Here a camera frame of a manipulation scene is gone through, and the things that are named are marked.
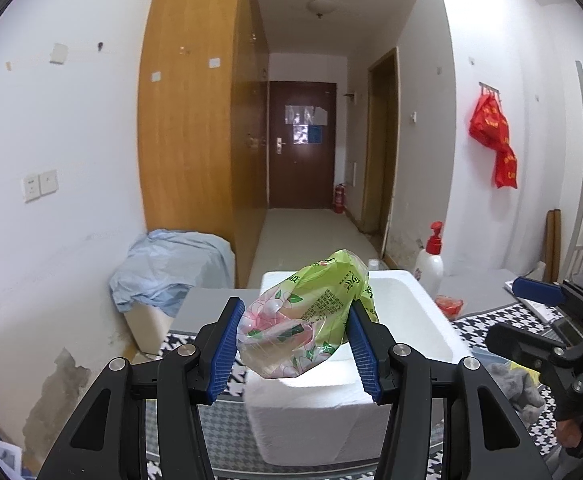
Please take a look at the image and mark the white remote control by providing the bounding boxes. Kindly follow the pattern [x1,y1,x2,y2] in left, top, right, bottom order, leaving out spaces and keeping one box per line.
[504,280,568,325]

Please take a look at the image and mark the dark brown entrance door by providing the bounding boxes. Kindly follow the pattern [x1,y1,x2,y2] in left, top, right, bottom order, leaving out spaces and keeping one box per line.
[268,81,336,209]

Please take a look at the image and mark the houndstooth tablecloth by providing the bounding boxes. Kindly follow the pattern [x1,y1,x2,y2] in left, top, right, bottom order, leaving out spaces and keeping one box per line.
[142,305,583,480]

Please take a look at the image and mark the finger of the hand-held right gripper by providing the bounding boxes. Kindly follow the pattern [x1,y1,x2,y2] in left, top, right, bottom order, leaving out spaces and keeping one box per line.
[511,276,583,321]
[485,321,572,376]

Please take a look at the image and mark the wooden door frame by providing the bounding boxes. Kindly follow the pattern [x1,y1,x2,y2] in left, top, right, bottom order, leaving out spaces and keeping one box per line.
[361,47,401,257]

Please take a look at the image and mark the wooden wardrobe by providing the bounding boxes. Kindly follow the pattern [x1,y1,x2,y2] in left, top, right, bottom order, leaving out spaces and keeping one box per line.
[138,0,271,288]

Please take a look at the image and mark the red plastic bag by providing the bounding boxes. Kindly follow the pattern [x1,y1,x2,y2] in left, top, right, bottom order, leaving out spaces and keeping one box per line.
[469,91,519,190]

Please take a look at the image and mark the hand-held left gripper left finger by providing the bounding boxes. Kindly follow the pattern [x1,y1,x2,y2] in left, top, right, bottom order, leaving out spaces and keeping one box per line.
[36,297,245,480]

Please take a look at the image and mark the white paper notice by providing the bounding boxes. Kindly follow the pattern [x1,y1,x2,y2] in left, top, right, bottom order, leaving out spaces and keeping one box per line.
[286,104,328,127]

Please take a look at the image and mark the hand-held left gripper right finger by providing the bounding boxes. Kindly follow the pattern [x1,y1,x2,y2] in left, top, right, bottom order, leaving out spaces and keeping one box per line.
[347,300,552,480]

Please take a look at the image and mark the grey plush toy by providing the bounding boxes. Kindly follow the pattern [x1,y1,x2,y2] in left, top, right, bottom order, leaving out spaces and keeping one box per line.
[484,360,545,418]

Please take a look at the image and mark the white red-pump lotion bottle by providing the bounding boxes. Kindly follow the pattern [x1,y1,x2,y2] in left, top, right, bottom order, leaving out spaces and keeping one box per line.
[411,221,445,297]

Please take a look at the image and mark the white wall socket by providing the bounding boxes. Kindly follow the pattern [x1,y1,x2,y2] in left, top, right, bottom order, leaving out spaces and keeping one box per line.
[22,174,41,204]

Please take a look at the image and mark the round ceiling lamp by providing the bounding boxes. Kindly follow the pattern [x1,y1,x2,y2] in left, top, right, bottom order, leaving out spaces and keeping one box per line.
[306,0,340,19]

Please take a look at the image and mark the white foam box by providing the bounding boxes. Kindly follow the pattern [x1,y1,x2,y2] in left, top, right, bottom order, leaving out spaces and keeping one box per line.
[244,269,475,466]

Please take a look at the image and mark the red plastic packet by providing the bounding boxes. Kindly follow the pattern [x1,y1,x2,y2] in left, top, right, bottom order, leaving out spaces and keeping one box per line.
[434,296,465,321]

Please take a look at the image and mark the person's right hand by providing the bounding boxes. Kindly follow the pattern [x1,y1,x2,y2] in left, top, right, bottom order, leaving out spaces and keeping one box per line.
[555,416,583,458]

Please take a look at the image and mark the wooden sticks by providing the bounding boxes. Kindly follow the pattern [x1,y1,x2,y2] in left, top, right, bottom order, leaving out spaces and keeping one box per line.
[545,208,563,282]

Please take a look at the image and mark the green floral plastic packet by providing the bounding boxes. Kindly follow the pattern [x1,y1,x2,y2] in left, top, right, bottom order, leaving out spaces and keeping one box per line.
[235,248,379,380]

